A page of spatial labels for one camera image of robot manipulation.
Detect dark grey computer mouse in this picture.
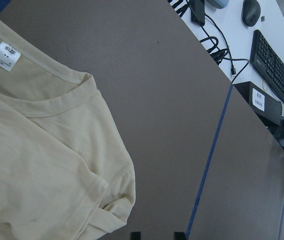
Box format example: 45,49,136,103
242,0,261,27

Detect black labelled box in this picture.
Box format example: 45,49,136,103
234,81,282,127

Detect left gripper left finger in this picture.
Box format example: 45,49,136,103
130,231,141,240

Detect black computer keyboard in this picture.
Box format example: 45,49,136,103
250,29,284,102

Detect cream long-sleeve printed shirt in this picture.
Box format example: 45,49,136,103
0,21,136,240

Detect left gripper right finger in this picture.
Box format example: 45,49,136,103
174,231,186,240

